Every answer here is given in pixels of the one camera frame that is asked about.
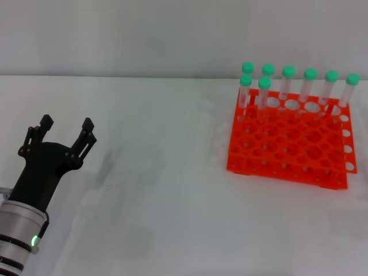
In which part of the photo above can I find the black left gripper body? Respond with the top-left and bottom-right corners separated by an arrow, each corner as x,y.
8,141 -> 85,213

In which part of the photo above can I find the orange plastic test tube rack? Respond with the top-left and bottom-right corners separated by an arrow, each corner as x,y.
225,88 -> 358,190

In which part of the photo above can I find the green capped clear test tube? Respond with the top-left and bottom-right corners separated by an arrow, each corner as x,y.
260,63 -> 275,98
315,70 -> 339,117
241,62 -> 255,78
333,73 -> 361,120
256,76 -> 272,124
296,67 -> 319,116
276,65 -> 296,113
236,74 -> 254,122

